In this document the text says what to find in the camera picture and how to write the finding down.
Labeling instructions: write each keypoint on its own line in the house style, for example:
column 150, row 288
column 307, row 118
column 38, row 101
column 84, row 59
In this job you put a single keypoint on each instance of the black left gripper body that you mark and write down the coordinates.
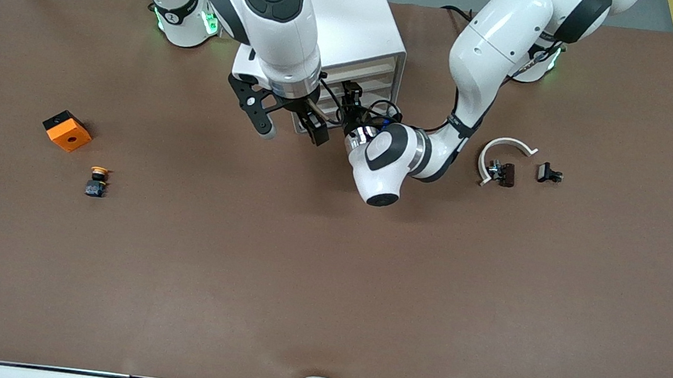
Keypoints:
column 353, row 122

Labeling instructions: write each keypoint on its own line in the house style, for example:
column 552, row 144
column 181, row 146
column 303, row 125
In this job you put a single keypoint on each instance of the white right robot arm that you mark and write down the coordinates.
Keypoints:
column 278, row 30

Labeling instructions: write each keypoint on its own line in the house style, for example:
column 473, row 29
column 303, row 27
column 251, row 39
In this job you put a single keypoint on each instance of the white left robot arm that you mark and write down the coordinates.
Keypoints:
column 492, row 48

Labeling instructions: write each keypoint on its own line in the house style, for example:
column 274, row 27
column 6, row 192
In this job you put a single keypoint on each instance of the yellow capped push button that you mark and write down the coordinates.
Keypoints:
column 96, row 187

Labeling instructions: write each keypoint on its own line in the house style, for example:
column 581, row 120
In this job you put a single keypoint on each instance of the white connector box green light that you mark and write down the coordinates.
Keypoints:
column 208, row 22

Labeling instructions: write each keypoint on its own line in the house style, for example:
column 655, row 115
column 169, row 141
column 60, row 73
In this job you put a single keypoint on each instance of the small black clip component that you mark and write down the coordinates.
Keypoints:
column 545, row 172

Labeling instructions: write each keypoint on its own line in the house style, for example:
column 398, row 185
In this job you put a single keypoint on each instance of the orange box with hole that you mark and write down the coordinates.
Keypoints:
column 70, row 136

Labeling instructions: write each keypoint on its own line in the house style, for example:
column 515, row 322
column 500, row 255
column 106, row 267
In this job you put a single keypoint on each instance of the white curved plastic bracket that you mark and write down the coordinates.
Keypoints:
column 510, row 141

